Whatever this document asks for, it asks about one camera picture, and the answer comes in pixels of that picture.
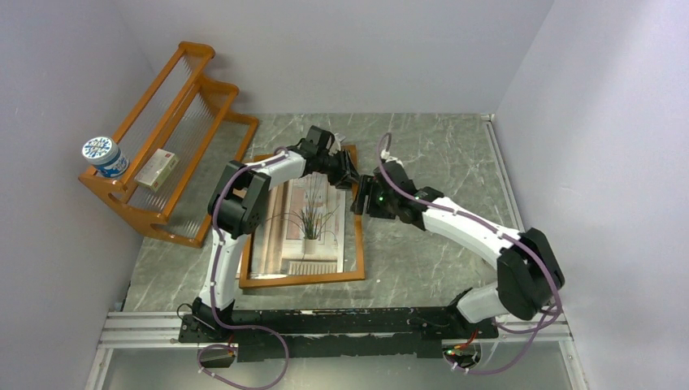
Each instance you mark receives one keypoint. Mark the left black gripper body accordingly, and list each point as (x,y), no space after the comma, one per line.
(334,166)

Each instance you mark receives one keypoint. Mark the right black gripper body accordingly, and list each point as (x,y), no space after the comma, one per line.
(382,205)

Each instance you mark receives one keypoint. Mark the wooden picture frame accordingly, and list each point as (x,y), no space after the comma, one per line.
(354,268)

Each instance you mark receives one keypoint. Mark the plant photo print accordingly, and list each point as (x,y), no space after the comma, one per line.
(304,232)

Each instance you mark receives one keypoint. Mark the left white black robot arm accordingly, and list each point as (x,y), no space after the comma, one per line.
(238,206)

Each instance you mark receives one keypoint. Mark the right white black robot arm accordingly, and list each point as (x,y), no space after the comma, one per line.
(528,276)

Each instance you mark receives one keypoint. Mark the orange wooden shelf rack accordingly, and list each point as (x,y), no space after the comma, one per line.
(180,112)

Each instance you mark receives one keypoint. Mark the white red small box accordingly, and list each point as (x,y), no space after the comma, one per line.
(155,172)

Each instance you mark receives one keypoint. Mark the blue white round tin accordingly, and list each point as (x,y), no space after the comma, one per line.
(105,155)

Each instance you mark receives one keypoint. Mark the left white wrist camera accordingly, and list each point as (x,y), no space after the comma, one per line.
(335,143)

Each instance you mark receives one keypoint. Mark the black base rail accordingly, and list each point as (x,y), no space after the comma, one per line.
(330,333)

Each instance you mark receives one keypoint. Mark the aluminium extrusion rail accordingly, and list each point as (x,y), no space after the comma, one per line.
(157,330)

